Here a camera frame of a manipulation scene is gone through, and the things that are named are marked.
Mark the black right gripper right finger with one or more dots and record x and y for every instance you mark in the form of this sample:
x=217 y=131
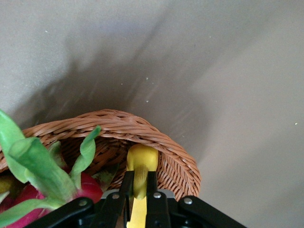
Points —
x=161 y=211

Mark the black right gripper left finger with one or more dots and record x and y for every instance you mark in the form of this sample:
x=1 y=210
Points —
x=111 y=209

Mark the yellow banana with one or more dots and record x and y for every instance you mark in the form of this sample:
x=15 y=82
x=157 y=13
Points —
x=142 y=159

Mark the pink dragon fruit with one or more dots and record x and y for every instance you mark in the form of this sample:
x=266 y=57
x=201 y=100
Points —
x=47 y=175

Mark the brown wicker basket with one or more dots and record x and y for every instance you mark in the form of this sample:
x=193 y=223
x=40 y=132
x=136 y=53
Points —
x=133 y=128

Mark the olive kiwi fruit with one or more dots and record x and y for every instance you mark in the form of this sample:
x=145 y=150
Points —
x=4 y=186

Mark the brown table mat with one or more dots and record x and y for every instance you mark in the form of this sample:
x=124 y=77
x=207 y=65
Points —
x=213 y=71

